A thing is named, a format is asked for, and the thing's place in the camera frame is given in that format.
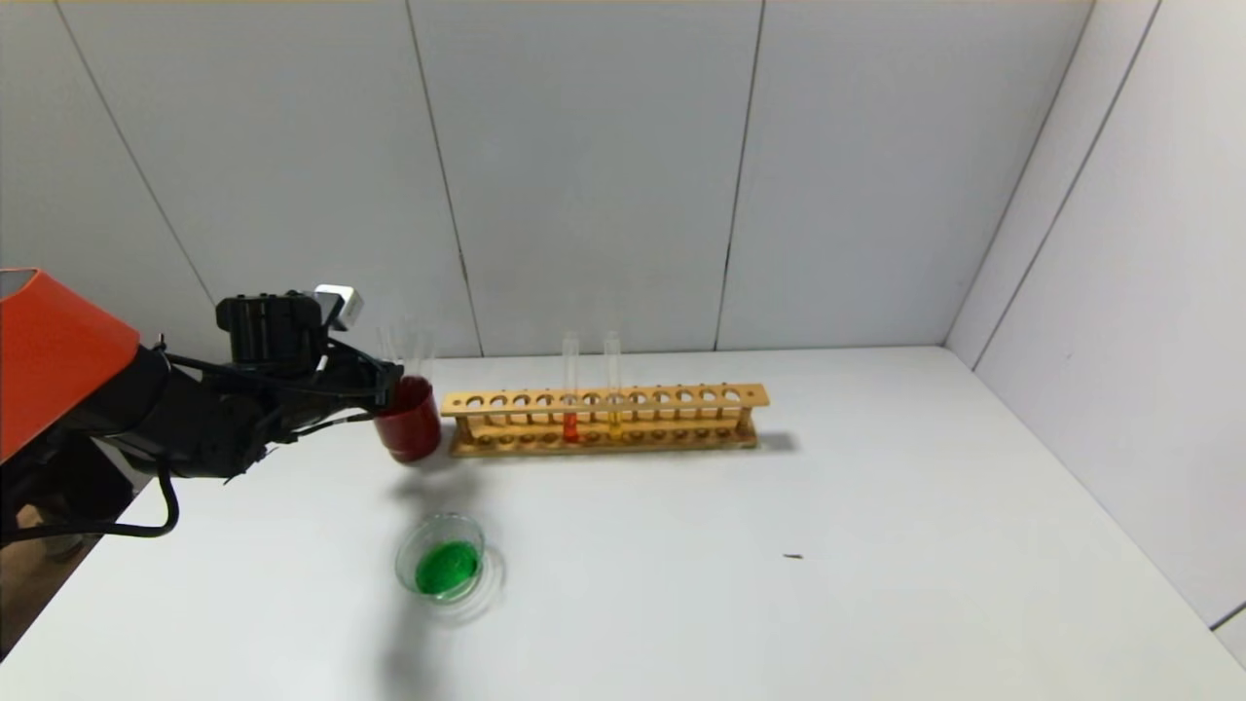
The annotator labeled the wooden test tube rack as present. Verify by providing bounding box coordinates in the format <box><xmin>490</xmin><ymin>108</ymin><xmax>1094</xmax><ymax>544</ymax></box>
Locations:
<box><xmin>440</xmin><ymin>384</ymin><xmax>770</xmax><ymax>459</ymax></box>

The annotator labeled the glass test tube red pigment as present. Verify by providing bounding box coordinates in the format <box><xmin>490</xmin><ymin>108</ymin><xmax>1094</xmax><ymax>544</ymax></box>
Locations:
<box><xmin>561</xmin><ymin>330</ymin><xmax>581</xmax><ymax>444</ymax></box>

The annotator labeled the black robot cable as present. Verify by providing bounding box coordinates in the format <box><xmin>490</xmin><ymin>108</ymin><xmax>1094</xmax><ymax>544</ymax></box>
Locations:
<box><xmin>0</xmin><ymin>465</ymin><xmax>182</xmax><ymax>542</ymax></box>

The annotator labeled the clear glass beaker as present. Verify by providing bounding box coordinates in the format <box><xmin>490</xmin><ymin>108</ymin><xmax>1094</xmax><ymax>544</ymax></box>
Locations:
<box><xmin>394</xmin><ymin>513</ymin><xmax>488</xmax><ymax>602</ymax></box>

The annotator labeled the dark red plastic cup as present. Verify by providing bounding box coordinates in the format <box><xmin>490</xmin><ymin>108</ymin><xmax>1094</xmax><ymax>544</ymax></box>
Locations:
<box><xmin>375</xmin><ymin>376</ymin><xmax>442</xmax><ymax>462</ymax></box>

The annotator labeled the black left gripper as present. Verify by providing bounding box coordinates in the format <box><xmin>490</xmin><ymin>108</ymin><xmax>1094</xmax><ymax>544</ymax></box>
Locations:
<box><xmin>324</xmin><ymin>339</ymin><xmax>405</xmax><ymax>415</ymax></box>

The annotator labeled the grey white sneaker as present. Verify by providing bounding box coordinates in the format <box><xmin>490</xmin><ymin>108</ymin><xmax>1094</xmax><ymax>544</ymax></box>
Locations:
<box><xmin>39</xmin><ymin>531</ymin><xmax>98</xmax><ymax>563</ymax></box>

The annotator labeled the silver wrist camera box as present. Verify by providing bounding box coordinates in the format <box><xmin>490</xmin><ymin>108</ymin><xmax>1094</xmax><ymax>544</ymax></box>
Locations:
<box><xmin>313</xmin><ymin>284</ymin><xmax>364</xmax><ymax>332</ymax></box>

